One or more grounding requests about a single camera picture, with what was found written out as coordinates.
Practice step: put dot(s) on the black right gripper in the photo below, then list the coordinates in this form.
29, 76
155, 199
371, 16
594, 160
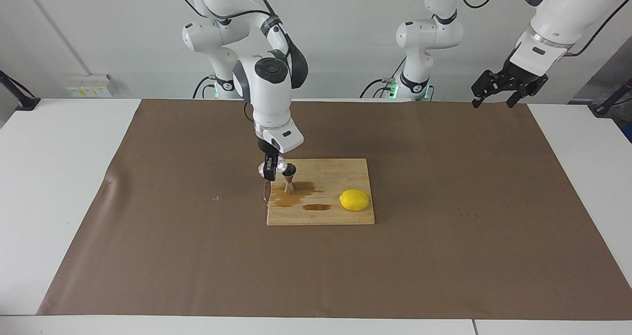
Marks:
268, 151

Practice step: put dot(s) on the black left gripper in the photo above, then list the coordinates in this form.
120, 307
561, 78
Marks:
521, 75

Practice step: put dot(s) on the clear textured glass cup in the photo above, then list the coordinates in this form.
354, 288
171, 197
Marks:
281, 166

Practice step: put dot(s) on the steel double jigger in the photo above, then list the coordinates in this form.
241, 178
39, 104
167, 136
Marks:
290, 184

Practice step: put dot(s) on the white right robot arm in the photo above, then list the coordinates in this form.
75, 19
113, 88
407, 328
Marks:
269, 93

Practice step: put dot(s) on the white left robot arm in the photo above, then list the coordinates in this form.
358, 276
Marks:
429, 33

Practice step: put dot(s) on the wooden cutting board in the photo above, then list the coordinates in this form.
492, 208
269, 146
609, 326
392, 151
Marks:
321, 216

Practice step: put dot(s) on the yellow lemon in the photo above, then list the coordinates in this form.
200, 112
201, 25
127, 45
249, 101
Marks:
354, 200

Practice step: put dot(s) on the black clamp stand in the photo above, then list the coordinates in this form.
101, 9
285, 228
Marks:
27, 103
602, 108

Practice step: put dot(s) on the brown paper table mat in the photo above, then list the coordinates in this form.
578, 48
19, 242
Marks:
197, 266

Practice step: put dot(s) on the blue plastic item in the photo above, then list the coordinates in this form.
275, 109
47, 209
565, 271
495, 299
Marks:
629, 132

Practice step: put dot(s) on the white wall socket panel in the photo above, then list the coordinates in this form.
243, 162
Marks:
89, 85

